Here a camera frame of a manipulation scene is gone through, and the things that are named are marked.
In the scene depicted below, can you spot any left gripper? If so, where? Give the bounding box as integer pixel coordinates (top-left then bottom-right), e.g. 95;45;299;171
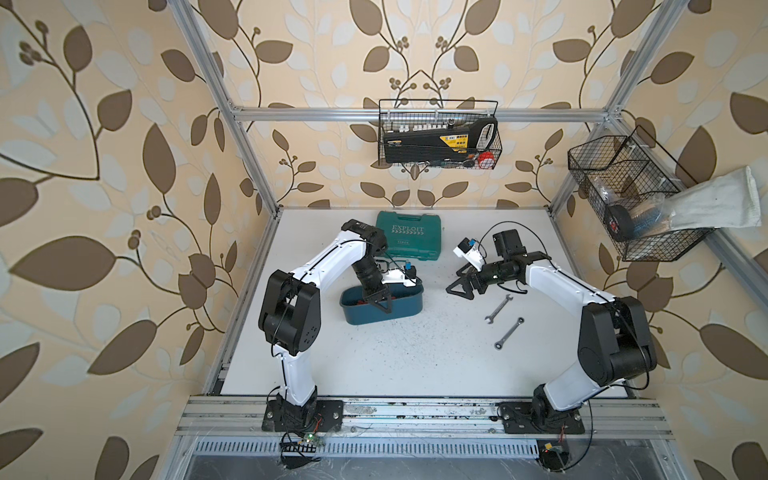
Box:
358;263;398;317

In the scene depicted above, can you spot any teal plastic storage box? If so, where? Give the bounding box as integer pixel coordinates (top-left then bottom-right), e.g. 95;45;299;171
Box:
339;284;424;326

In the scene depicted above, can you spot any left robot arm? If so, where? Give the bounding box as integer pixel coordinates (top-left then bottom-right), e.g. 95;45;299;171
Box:
258;219;392;430

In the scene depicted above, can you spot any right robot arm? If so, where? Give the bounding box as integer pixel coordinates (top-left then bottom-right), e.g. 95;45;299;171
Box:
446;229;658;432

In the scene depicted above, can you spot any upper silver wrench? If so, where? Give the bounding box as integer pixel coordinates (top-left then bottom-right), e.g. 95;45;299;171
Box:
484;294;514;324

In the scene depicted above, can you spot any silver wrench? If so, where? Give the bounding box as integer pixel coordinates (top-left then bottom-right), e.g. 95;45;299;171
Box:
484;294;514;324
494;317;525;350

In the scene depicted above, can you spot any green tool case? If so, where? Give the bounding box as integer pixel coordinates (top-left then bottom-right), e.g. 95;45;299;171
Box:
376;211;442;261

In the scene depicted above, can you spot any lower silver wrench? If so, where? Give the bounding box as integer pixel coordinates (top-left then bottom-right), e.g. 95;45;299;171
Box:
494;317;525;350

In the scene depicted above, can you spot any red white tape roll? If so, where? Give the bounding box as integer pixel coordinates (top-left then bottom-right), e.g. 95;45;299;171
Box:
476;151;497;169

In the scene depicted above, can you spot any black tape measure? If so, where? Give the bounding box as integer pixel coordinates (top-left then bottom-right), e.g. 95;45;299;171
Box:
603;203;635;242

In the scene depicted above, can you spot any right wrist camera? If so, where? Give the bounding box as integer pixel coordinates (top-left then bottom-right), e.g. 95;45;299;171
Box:
453;238;485;271

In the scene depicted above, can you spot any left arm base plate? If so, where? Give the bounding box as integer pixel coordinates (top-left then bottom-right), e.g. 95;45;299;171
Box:
261;397;344;433

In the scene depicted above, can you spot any black wire basket back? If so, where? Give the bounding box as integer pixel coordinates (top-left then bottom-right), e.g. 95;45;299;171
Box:
377;97;503;170

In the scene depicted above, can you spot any black wire basket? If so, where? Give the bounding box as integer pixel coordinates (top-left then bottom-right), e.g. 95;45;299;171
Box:
567;126;714;262
377;97;503;170

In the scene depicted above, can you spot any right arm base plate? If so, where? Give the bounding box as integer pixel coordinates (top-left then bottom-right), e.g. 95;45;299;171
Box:
497;401;586;435

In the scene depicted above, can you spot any black wire basket right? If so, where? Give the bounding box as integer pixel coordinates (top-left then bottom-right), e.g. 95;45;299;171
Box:
567;126;714;262

